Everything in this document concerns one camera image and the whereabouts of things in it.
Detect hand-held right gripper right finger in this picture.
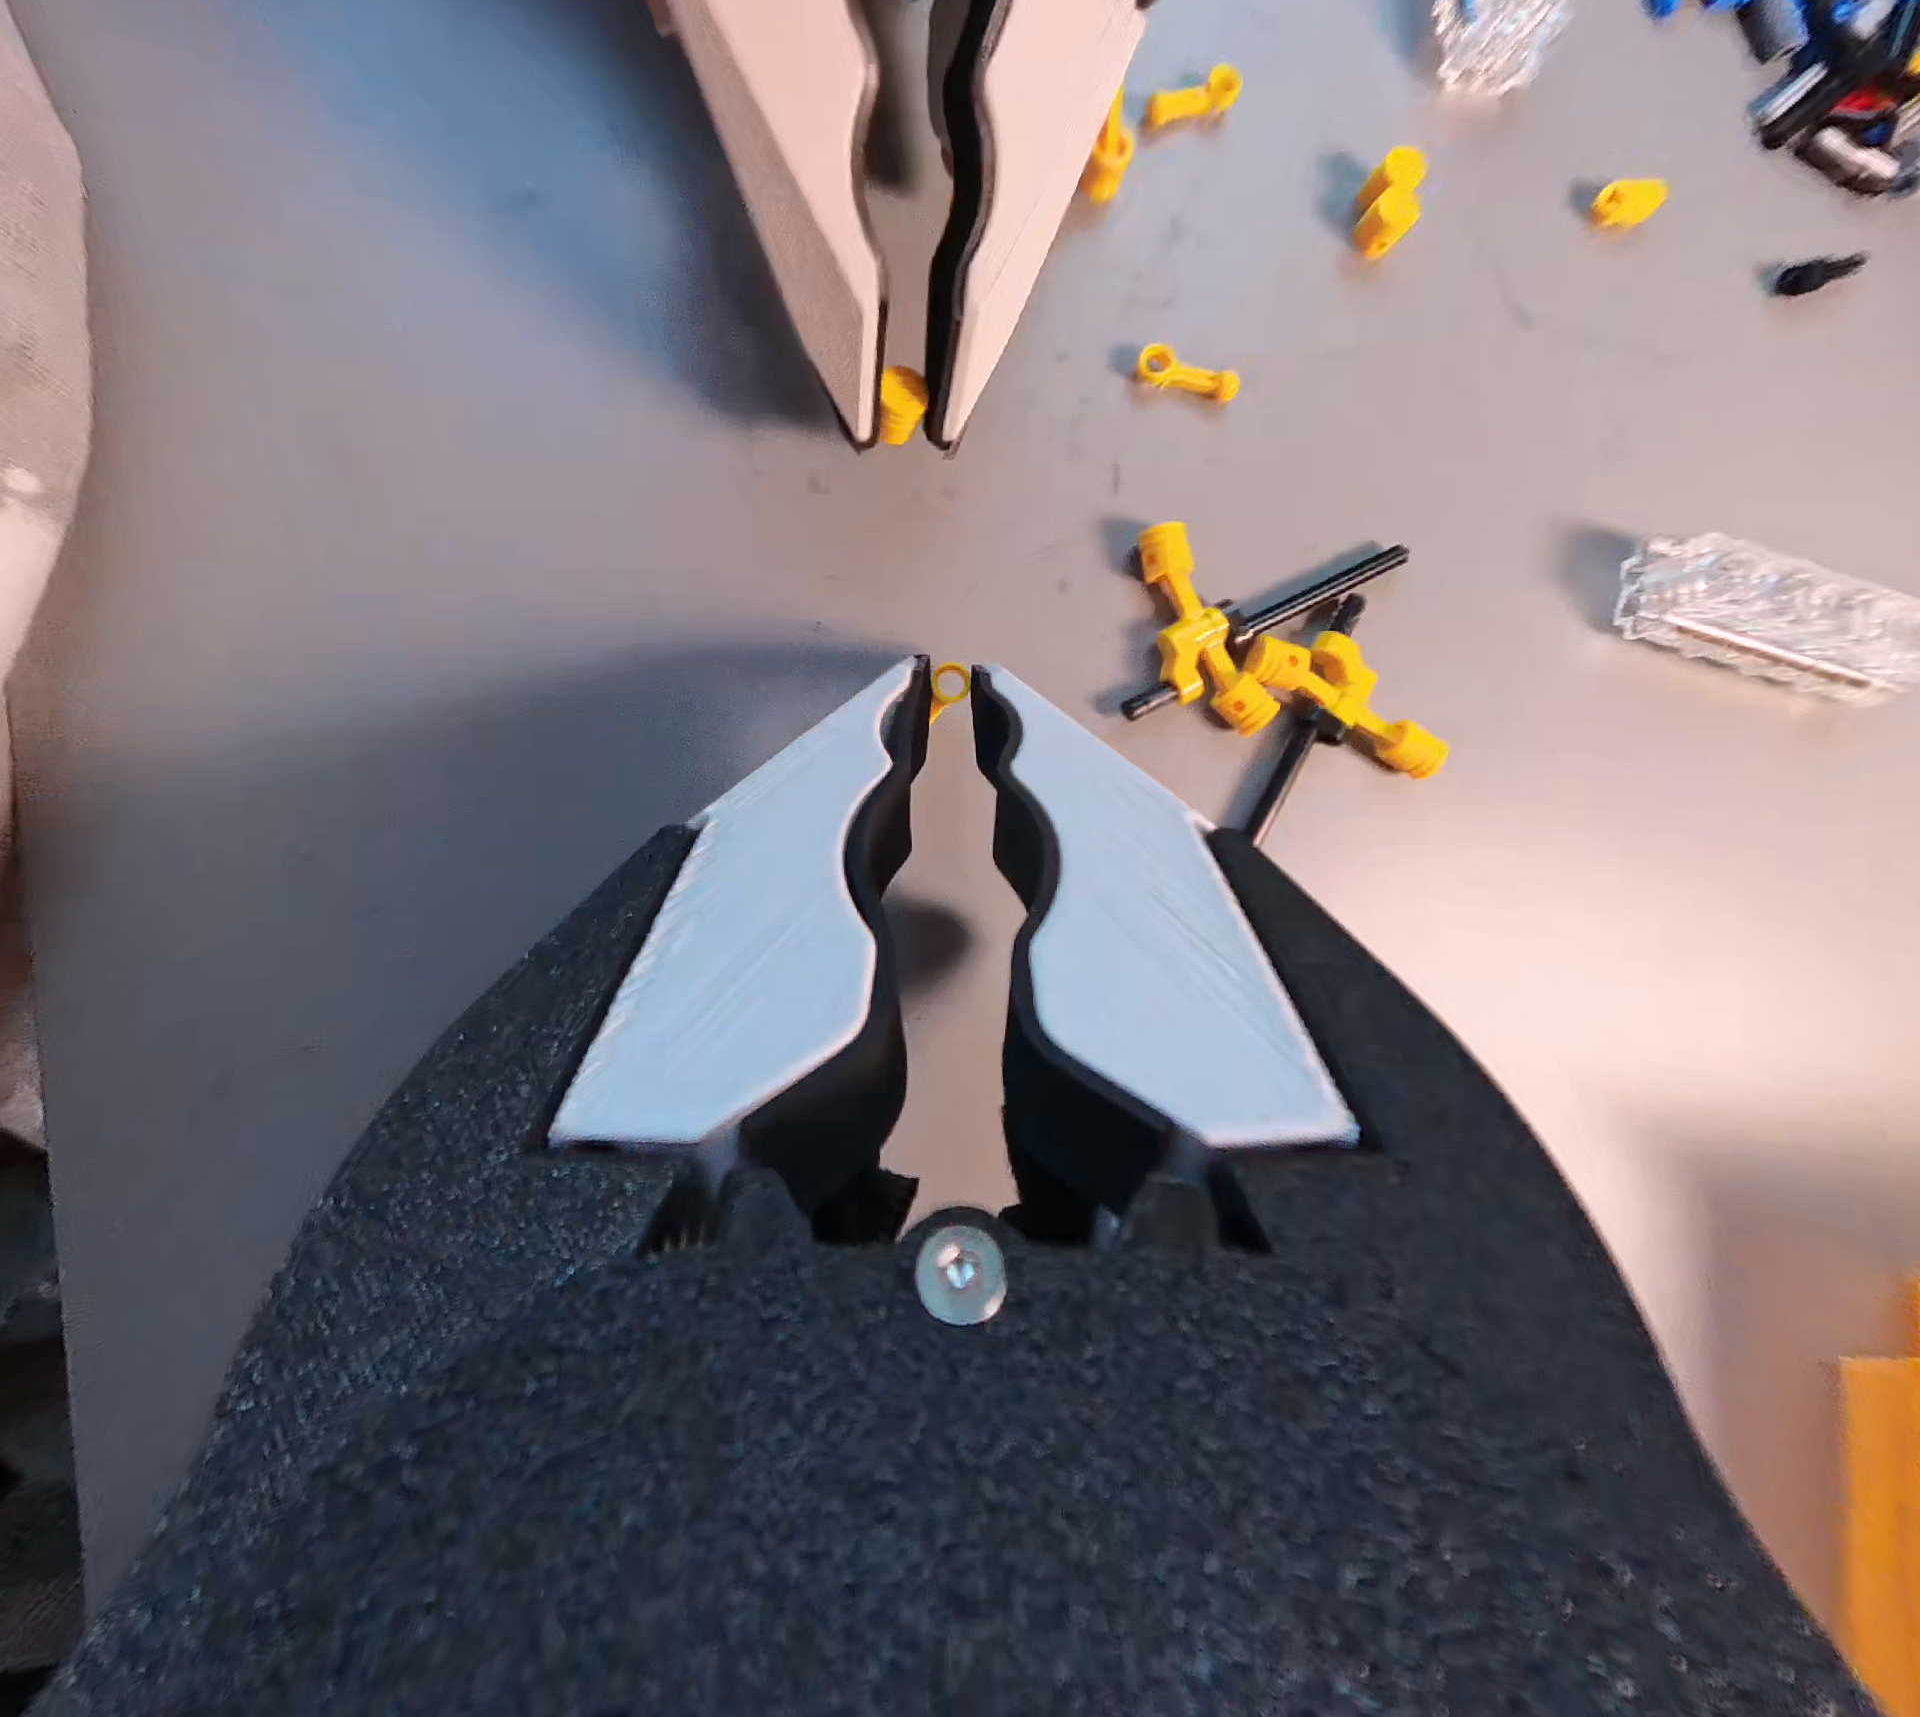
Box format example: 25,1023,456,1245
969,664,1365,1246

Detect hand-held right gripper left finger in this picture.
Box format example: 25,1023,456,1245
548,654,937,1238

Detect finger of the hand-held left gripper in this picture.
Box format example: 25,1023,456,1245
925,0,1176,454
649,0,891,454

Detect yellow piston crank assembly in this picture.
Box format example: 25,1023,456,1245
1116,520,1413,741
1223,595,1455,848

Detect grey desk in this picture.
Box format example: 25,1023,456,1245
0,0,1920,1704

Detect yellow storage bin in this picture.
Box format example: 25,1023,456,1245
1837,1274,1920,1717

